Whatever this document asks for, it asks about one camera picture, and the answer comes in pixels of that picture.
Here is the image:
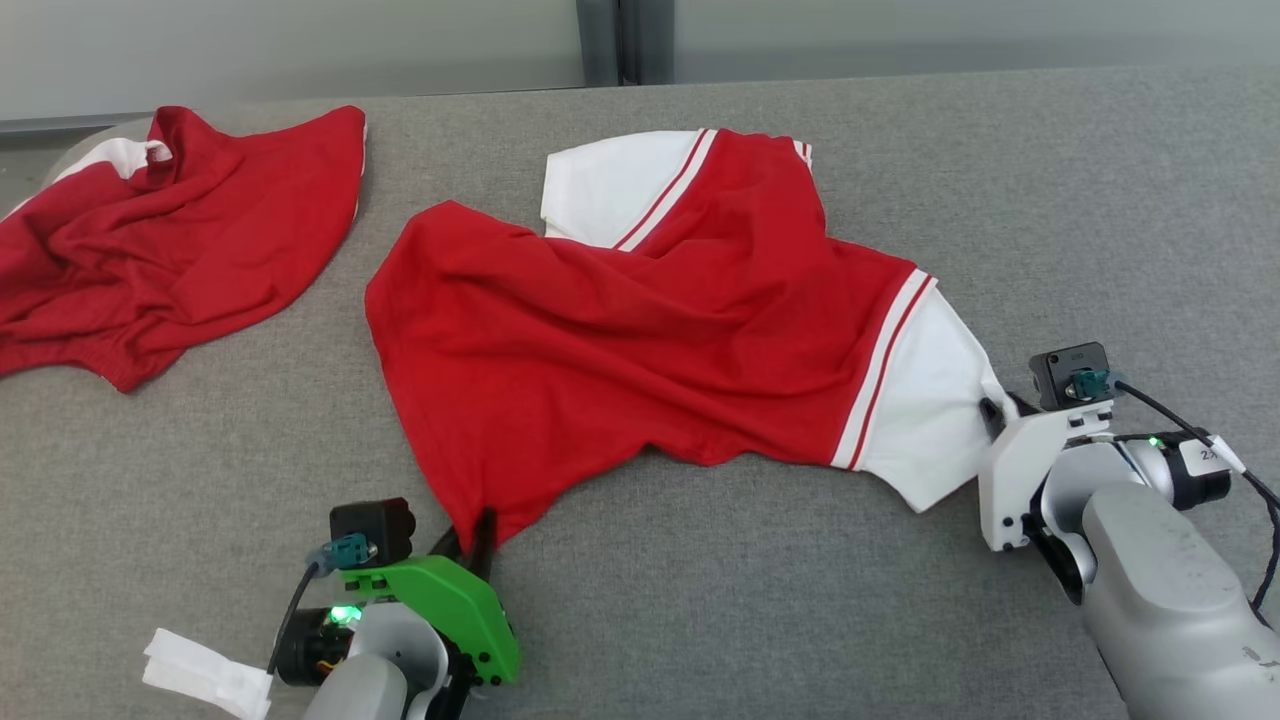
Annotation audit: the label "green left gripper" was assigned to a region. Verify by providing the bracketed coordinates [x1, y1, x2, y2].
[338, 506, 523, 691]

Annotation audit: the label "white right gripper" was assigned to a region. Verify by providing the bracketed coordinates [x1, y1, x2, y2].
[978, 391, 1114, 554]

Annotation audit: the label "red and white jersey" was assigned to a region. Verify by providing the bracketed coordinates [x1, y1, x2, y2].
[365, 128, 1006, 556]

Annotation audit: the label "red shorts with white stripe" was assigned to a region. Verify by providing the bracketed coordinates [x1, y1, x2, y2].
[0, 105, 368, 394]

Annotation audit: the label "grey fabric sofa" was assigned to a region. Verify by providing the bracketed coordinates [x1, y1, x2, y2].
[0, 65, 1280, 720]

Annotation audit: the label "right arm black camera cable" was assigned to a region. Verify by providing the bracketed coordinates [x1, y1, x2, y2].
[1066, 368, 1280, 613]

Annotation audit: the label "small white cable label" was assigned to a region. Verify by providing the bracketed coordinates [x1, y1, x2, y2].
[1178, 436, 1249, 479]

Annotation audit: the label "large white paper cable tag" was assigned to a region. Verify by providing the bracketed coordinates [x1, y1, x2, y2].
[143, 628, 273, 719]

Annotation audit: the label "grey wall skirting strip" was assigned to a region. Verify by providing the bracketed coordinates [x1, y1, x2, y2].
[0, 115, 161, 138]

